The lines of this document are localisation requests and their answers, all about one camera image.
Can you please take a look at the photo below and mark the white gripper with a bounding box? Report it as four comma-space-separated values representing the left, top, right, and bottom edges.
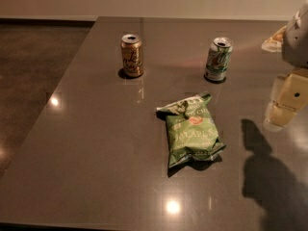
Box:
261, 0, 308, 132

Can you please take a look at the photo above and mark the orange soda can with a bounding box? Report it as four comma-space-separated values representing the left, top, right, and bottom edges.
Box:
120, 34, 143, 78

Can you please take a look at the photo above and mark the green and white soda can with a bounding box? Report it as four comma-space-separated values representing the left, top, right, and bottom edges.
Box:
204, 37, 233, 83

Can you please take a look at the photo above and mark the green jalapeno chip bag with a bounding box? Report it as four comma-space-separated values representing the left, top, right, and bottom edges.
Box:
156, 92, 225, 168

